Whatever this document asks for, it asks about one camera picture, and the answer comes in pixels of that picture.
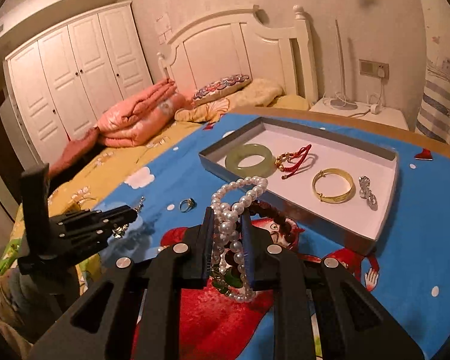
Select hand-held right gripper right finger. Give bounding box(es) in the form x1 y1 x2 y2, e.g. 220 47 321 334
241 213 424 360

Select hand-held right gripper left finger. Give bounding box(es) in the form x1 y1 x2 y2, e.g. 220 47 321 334
30 206 216 360

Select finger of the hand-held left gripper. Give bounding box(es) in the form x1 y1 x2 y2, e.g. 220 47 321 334
57 228 118 260
60 205 138 234

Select white pearl necklace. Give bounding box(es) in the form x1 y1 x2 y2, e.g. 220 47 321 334
210 176 269 304

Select green bead bracelet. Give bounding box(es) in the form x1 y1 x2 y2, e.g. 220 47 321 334
210 266 244 294

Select red bead bracelet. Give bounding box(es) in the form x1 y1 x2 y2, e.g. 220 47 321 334
247 200 299 250

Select charm safety pin brooch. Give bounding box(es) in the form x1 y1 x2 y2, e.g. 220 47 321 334
112 196 146 239

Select green jade bangle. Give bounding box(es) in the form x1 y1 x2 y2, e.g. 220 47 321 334
225 143 275 177

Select gold bangle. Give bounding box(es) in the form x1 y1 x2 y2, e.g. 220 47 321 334
312 169 357 204

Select red cord bracelet gold beads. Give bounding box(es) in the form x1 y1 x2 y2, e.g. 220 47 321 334
275 144 319 180

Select grey cardboard box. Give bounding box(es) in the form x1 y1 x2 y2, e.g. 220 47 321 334
199 117 399 257

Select silver crystal earrings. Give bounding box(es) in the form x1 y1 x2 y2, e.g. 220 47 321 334
359 175 378 208

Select person's left forearm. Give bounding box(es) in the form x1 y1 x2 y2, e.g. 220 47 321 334
47 127 100 181

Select grey cloth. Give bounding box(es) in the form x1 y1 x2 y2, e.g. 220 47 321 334
0 262 83 346

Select pink folded quilt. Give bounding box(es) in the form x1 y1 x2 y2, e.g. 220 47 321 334
94 79 186 149

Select white wardrobe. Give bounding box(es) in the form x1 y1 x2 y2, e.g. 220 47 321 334
4 1 154 166

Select embroidered pillow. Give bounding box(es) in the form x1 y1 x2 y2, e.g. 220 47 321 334
191 75 253 106

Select yellow pillow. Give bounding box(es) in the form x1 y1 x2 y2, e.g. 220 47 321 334
174 78 286 124

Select blue printed cloth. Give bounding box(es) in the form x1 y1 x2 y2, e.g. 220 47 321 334
94 110 450 360

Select white desk lamp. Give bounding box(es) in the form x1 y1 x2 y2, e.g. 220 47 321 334
329 19 370 118

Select white nightstand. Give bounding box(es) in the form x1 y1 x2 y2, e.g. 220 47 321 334
309 97 409 132

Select white bed headboard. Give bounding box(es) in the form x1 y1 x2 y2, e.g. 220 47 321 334
157 4 319 106

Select printed curtain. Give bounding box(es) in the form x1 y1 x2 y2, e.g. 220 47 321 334
412 0 450 147

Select white lamp cable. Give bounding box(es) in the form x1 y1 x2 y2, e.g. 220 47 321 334
320 92 355 108

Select white charger cable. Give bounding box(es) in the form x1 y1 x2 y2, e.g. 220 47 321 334
367 78 385 115

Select wall paper note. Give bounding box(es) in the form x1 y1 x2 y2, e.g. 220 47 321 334
154 13 172 44

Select wall socket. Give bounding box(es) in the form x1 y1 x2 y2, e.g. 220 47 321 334
359 59 390 79

